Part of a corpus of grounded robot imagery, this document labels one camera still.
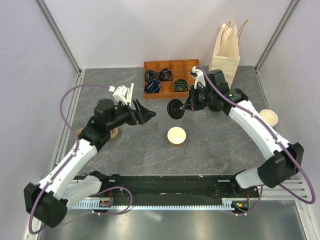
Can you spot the dark coiled band left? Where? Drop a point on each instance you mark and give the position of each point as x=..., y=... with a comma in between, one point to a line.
x=150, y=74

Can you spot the brown pulp cup carrier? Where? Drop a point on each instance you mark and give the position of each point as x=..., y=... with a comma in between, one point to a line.
x=113, y=133

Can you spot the orange compartment tray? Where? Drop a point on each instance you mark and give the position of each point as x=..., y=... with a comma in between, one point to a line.
x=181, y=69

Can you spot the blue striped coiled band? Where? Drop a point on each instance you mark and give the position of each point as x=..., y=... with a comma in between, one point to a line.
x=152, y=87

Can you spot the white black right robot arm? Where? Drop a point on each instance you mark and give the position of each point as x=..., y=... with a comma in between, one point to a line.
x=282, y=158

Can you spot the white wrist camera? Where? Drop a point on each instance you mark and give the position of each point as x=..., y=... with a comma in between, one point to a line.
x=119, y=94
x=199, y=79

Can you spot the white straw pack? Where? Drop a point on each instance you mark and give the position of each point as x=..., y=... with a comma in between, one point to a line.
x=129, y=94

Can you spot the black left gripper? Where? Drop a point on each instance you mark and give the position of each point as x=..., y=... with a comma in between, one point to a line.
x=143, y=114

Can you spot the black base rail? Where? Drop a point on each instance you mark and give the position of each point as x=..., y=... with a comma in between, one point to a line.
x=173, y=189

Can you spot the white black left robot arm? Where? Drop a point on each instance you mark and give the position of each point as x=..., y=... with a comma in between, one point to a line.
x=50, y=200

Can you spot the white slotted cable duct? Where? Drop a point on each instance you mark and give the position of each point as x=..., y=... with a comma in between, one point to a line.
x=99, y=205

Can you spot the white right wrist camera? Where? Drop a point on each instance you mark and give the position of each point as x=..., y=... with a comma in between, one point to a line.
x=199, y=79

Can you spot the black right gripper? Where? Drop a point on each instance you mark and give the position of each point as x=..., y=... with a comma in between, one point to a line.
x=189, y=104

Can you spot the black cup lid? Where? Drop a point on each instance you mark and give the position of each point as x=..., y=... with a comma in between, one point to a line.
x=175, y=109

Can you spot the brown black coiled band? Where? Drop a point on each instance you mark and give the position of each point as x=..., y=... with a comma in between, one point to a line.
x=165, y=75

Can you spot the kraft paper bag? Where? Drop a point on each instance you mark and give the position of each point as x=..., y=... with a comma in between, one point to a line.
x=226, y=52

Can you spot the stack of paper cups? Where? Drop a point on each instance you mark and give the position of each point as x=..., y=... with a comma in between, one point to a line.
x=269, y=116

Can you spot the single paper cup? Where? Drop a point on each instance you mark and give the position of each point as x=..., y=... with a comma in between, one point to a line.
x=176, y=136

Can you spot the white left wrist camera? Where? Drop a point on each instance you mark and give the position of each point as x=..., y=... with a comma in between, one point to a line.
x=119, y=94

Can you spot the green yellow coiled band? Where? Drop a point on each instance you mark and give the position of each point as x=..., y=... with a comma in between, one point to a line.
x=180, y=85

